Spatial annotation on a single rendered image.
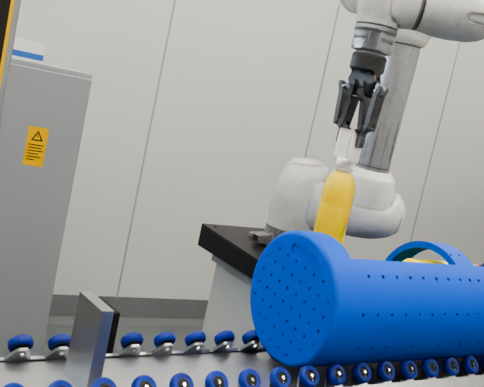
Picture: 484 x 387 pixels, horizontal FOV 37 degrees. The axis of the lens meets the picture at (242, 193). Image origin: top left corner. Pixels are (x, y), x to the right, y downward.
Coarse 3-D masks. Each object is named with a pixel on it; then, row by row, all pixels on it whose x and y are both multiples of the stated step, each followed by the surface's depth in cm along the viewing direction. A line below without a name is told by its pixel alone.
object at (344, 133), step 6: (342, 132) 157; (348, 132) 158; (342, 138) 157; (348, 138) 158; (336, 144) 157; (342, 144) 158; (336, 150) 157; (342, 150) 158; (336, 156) 158; (342, 156) 159
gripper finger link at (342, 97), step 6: (342, 84) 158; (342, 90) 158; (348, 90) 159; (342, 96) 158; (336, 102) 159; (342, 102) 158; (336, 108) 159; (342, 108) 159; (336, 114) 159; (336, 120) 158
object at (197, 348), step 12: (24, 348) 128; (60, 348) 132; (132, 348) 141; (156, 348) 146; (168, 348) 146; (192, 348) 150; (216, 348) 154; (228, 348) 155; (240, 348) 159; (252, 348) 160; (0, 360) 128; (12, 360) 129; (24, 360) 131
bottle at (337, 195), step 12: (336, 168) 156; (348, 168) 156; (336, 180) 155; (348, 180) 155; (324, 192) 156; (336, 192) 154; (348, 192) 155; (324, 204) 156; (336, 204) 155; (348, 204) 155; (324, 216) 156; (336, 216) 155; (348, 216) 157; (324, 228) 156; (336, 228) 155
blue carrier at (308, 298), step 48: (288, 240) 152; (336, 240) 149; (288, 288) 150; (336, 288) 139; (384, 288) 147; (432, 288) 156; (480, 288) 166; (288, 336) 149; (336, 336) 140; (384, 336) 148; (432, 336) 158; (480, 336) 168
